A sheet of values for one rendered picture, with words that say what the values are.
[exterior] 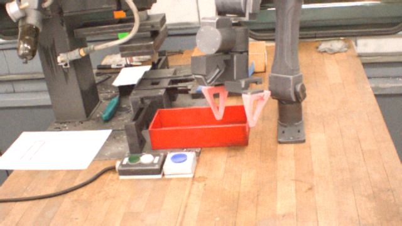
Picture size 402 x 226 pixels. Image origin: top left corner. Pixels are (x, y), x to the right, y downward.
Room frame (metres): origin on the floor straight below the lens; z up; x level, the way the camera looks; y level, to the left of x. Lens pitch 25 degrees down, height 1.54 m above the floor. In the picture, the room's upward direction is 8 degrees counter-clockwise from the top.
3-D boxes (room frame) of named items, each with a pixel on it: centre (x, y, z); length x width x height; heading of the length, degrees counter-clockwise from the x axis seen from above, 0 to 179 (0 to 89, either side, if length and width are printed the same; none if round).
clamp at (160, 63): (1.60, 0.12, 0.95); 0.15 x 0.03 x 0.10; 168
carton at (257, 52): (1.66, -0.13, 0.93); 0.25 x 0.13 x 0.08; 78
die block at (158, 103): (1.42, 0.12, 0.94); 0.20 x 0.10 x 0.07; 168
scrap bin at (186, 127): (1.19, 0.00, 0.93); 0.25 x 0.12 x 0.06; 78
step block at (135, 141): (1.18, 0.17, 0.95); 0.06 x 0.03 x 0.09; 168
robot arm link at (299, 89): (1.17, -0.23, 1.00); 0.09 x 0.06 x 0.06; 51
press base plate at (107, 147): (1.46, 0.20, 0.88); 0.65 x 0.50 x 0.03; 168
